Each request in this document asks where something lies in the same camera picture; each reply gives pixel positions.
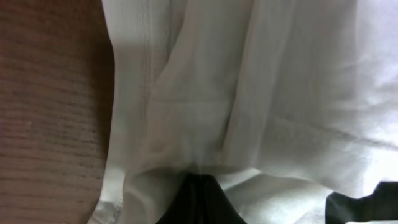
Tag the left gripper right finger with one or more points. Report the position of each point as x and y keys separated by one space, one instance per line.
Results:
x=216 y=208

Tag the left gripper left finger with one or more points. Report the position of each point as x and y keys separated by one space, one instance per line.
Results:
x=186 y=205

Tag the white t-shirt black logo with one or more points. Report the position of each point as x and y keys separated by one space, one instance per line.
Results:
x=291 y=105

